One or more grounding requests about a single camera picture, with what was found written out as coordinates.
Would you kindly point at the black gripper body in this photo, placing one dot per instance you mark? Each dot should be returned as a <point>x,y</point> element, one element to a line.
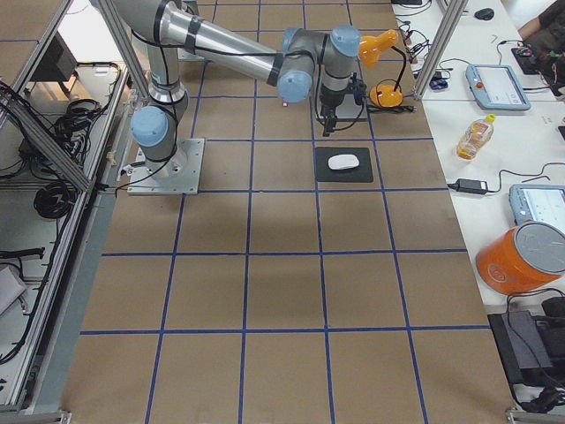
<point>330,99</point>

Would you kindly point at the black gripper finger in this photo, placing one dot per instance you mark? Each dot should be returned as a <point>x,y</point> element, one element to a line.
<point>326,126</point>
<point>331,122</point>

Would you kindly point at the white computer mouse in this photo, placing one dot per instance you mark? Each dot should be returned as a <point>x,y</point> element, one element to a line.
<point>343,162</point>

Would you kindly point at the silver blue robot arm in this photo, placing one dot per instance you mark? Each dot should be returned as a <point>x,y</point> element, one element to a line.
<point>307,58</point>

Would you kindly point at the black mousepad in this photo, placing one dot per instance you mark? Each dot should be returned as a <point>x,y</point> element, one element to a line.
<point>362,174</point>

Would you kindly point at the black computer mouse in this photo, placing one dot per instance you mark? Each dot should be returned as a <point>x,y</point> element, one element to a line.
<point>484,14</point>

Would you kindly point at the orange desk lamp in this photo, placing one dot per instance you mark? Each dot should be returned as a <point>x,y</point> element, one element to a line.
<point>388,93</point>

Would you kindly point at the orange juice bottle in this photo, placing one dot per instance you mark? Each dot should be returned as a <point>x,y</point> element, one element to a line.
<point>478,133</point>

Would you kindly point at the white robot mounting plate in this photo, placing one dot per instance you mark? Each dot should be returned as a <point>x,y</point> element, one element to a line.
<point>180,176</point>

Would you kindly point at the black power adapter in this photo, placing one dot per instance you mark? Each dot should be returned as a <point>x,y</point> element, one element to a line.
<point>472,186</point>

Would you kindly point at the blue teach pendant tablet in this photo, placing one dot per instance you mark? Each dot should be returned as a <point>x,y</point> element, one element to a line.
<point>496,87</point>

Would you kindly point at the orange cylindrical container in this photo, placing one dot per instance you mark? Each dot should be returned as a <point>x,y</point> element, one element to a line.
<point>524,258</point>

